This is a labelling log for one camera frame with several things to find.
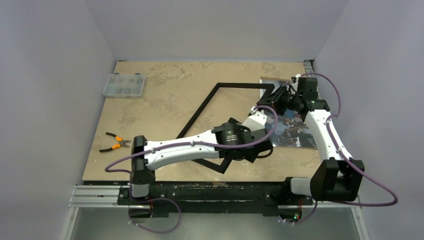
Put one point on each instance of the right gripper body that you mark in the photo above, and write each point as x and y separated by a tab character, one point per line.
276	99

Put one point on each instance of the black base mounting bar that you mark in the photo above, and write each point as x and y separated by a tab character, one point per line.
270	199

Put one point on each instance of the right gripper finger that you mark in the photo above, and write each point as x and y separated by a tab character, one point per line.
270	88
272	100

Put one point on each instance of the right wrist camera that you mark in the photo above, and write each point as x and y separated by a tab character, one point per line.
295	78

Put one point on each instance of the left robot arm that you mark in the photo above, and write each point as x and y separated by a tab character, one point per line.
152	155

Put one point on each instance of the black wooden picture frame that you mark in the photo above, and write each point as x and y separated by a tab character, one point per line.
212	96

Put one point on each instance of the clear plastic organizer box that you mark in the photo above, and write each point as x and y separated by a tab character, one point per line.
124	85

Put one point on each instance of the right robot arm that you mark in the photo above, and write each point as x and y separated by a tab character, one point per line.
338	177

